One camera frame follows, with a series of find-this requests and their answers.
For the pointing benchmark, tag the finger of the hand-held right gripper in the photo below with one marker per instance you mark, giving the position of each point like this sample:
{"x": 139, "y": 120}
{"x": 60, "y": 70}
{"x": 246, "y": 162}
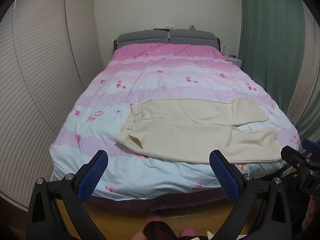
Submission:
{"x": 311, "y": 145}
{"x": 293, "y": 156}

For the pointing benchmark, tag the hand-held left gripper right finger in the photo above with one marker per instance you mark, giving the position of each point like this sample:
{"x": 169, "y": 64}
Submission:
{"x": 223, "y": 173}

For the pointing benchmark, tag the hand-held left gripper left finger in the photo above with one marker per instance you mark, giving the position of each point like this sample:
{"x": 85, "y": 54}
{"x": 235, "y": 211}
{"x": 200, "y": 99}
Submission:
{"x": 93, "y": 172}

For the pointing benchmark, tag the cream pants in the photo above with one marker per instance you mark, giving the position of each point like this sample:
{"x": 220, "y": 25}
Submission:
{"x": 195, "y": 130}

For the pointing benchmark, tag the person's right hand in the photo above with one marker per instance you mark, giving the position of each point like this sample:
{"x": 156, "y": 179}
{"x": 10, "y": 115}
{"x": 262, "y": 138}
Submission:
{"x": 312, "y": 212}

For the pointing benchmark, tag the pink slipper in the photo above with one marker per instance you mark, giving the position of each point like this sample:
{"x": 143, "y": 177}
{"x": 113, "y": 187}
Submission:
{"x": 187, "y": 232}

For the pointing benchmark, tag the beige curtain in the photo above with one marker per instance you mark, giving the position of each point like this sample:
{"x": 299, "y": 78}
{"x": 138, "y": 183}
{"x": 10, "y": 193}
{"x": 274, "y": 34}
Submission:
{"x": 308, "y": 62}

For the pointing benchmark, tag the person's dark plaid trousers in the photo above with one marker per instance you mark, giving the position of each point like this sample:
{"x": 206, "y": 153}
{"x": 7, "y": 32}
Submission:
{"x": 158, "y": 231}

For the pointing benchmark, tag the white louvered wardrobe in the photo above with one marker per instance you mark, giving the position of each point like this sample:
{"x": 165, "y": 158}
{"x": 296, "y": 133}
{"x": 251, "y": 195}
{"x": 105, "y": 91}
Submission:
{"x": 37, "y": 92}

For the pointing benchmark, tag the green curtain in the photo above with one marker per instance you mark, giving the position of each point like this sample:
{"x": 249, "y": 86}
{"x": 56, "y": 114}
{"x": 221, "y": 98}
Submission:
{"x": 267, "y": 42}

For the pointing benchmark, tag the pink floral duvet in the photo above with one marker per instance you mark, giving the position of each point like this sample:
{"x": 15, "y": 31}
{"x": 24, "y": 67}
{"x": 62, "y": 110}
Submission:
{"x": 162, "y": 80}

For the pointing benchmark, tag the white nightstand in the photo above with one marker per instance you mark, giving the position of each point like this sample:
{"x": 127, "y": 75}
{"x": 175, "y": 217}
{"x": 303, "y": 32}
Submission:
{"x": 233, "y": 60}

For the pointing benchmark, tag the small purple toy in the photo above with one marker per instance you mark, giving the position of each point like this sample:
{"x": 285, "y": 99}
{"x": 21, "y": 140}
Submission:
{"x": 192, "y": 27}

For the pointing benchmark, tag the grey padded headboard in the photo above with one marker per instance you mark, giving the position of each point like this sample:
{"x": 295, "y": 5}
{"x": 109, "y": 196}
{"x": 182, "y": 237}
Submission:
{"x": 162, "y": 36}

